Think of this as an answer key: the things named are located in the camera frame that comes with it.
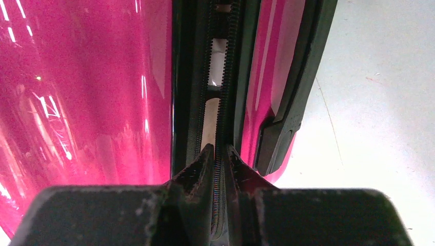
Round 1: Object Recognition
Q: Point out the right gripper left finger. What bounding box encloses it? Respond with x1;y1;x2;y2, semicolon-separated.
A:
10;144;214;245

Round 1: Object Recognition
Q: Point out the pink teal cartoon suitcase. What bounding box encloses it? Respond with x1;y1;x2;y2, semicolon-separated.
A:
1;1;337;245

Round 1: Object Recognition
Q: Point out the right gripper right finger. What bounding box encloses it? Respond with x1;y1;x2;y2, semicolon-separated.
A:
222;145;412;245

